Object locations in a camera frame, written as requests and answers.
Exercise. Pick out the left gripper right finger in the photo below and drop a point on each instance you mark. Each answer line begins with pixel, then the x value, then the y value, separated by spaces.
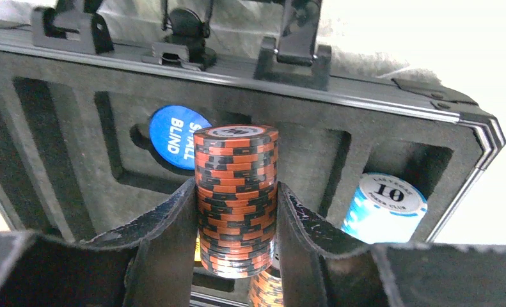
pixel 322 266

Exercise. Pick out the blue dealer button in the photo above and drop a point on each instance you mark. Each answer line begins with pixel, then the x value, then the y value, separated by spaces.
pixel 171 130

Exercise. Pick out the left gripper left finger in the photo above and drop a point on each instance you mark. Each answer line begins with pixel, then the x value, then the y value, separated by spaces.
pixel 146 262

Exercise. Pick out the black foam-lined poker case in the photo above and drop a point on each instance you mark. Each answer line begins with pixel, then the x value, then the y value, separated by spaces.
pixel 72 167

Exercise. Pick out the light blue poker chip stack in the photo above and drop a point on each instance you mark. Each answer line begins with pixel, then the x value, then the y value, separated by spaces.
pixel 384 208

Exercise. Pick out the orange big blind button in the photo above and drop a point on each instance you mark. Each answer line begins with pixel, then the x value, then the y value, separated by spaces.
pixel 197 251

